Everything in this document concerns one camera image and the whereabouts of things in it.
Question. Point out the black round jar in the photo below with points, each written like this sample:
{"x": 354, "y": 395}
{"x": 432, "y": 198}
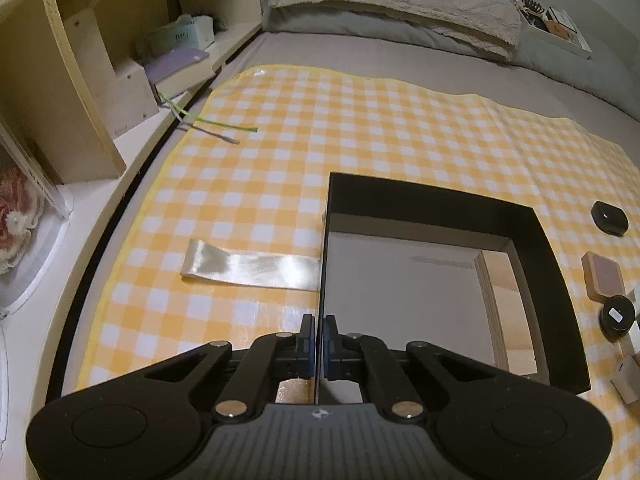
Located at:
{"x": 616, "y": 317}

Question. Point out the black square rounded case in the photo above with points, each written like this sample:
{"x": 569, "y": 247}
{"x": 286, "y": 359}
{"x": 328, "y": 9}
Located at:
{"x": 609, "y": 219}

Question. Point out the purple notebook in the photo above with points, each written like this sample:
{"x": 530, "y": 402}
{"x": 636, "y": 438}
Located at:
{"x": 178, "y": 71}

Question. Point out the white small box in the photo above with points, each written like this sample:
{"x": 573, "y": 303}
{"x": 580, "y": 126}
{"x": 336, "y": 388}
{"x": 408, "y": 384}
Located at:
{"x": 626, "y": 380}

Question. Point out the clear plastic container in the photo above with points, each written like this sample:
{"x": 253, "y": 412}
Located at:
{"x": 34, "y": 217}

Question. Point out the mint tissue box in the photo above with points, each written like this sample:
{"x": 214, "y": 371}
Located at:
{"x": 186, "y": 31}

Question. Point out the grey bed sheet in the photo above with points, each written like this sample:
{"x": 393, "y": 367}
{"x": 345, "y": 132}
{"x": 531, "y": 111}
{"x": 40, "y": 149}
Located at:
{"x": 601, "y": 93}

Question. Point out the pink square compact case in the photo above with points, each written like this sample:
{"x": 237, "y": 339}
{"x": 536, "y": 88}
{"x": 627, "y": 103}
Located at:
{"x": 603, "y": 277}

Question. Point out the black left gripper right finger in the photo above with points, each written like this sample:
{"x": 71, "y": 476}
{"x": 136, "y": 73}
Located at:
{"x": 367, "y": 360}

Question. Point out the white tray with items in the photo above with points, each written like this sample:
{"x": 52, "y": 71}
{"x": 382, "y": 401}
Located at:
{"x": 553, "y": 26}

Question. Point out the black storage box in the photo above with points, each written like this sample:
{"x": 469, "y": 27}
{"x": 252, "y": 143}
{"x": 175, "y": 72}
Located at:
{"x": 470, "y": 273}

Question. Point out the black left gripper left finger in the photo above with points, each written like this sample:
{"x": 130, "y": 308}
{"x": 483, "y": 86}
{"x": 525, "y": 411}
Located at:
{"x": 270, "y": 360}

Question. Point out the yellow white checkered mat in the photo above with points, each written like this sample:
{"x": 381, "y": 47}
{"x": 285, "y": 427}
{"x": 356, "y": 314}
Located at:
{"x": 317, "y": 141}

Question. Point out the shiny silver ribbon strip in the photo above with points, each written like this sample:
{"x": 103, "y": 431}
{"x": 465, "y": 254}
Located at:
{"x": 207, "y": 262}

